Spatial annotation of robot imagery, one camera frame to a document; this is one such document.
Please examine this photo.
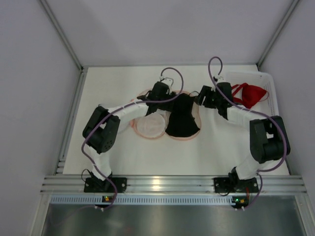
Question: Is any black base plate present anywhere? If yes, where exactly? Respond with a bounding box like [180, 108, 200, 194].
[214, 177, 259, 194]
[84, 177, 127, 193]

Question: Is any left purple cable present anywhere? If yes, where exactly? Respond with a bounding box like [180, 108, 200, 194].
[81, 67, 184, 209]

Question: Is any red bra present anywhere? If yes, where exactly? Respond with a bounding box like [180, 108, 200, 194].
[231, 83, 269, 109]

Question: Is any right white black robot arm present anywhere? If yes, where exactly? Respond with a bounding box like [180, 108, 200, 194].
[195, 82, 290, 180]

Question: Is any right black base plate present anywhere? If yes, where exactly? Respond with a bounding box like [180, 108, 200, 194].
[214, 177, 259, 194]

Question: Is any purple cable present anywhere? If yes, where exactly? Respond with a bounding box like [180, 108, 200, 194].
[208, 57, 289, 209]
[81, 67, 184, 209]

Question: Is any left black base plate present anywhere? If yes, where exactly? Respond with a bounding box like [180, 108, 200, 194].
[84, 177, 127, 193]

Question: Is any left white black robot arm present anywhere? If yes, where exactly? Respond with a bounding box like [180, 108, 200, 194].
[81, 82, 181, 181]

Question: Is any pink floral mesh laundry bag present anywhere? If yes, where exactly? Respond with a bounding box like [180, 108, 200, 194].
[129, 91, 202, 141]

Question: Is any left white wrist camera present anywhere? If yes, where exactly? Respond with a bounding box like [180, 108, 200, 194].
[159, 76, 174, 88]

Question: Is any white plastic basket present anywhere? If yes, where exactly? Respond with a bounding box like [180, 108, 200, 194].
[225, 71, 279, 117]

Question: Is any grey slotted cable duct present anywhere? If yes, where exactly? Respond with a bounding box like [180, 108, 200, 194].
[50, 195, 248, 206]

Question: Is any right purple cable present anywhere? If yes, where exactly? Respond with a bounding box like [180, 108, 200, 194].
[208, 57, 289, 209]

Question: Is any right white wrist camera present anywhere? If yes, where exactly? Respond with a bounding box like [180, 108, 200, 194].
[213, 75, 226, 84]

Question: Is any aluminium mounting rail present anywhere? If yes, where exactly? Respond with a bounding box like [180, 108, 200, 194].
[40, 175, 307, 196]

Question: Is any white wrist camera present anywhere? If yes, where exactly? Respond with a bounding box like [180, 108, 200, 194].
[159, 76, 174, 88]
[213, 75, 226, 84]

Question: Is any black bra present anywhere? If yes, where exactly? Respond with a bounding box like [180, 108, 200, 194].
[164, 92, 200, 138]

